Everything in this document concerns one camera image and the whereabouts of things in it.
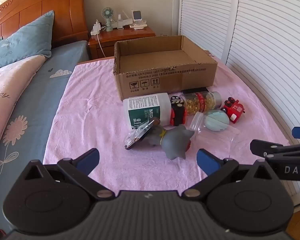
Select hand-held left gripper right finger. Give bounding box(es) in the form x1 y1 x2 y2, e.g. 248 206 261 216
182 148 277 201

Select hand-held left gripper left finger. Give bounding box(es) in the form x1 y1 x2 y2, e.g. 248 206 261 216
23 148 115 201

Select grey toy figure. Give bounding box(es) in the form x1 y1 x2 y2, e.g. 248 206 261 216
147 124 195 160

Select teal round case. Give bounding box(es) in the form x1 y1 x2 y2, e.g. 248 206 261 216
204 109 230 132

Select red toy train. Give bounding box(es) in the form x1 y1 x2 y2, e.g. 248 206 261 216
220 97 246 124

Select clear correction tape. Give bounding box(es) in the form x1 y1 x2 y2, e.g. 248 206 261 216
123 119 161 151

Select black toy train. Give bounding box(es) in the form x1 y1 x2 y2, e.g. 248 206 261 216
169 95 187 126

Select clear yellow capsule bottle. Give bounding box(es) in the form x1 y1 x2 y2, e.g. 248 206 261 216
182 91 223 116

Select black power bank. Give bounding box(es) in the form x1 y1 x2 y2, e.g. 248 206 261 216
182 87 209 94

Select white green-label medicine bottle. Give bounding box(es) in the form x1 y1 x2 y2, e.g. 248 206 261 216
122 93 172 130

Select brown cardboard box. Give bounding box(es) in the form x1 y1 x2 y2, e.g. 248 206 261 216
112 35 218 102

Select clear plastic bag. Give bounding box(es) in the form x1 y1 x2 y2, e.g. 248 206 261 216
200 124 241 153

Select pink towel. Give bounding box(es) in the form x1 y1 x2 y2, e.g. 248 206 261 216
43 57 291 193

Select white louvered closet door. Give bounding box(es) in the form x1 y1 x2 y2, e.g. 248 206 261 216
226 0 300 207
179 0 237 63

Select blue-grey bed sheet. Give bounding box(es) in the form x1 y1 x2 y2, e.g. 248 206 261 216
0 40 88 233

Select pink pillow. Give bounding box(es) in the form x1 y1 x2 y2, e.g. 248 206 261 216
0 54 46 171

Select wooden nightstand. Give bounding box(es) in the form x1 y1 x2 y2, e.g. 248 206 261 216
88 26 157 61

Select blue pillow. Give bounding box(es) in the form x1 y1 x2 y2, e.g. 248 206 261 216
0 10 55 73

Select white gadgets on nightstand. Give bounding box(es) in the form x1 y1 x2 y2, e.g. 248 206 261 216
111 18 131 29

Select green desk fan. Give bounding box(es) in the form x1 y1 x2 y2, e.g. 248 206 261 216
101 7 115 32

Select wooden headboard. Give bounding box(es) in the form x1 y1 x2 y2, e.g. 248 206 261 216
0 0 89 50

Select white charging cable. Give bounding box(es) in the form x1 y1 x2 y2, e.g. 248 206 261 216
97 33 106 58

